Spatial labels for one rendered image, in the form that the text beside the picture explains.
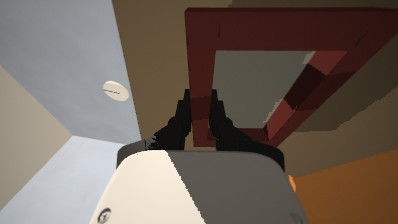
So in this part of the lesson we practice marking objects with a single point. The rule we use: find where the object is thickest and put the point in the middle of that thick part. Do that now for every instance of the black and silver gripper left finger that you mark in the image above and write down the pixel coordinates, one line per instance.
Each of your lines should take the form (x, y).
(170, 137)

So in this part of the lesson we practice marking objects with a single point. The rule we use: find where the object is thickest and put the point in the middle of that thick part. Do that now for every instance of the dark red rectangular frame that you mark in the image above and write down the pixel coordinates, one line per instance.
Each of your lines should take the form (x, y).
(276, 66)

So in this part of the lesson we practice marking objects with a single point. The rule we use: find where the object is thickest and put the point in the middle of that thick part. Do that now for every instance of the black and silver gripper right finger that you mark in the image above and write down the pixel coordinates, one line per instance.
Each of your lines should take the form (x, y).
(229, 138)

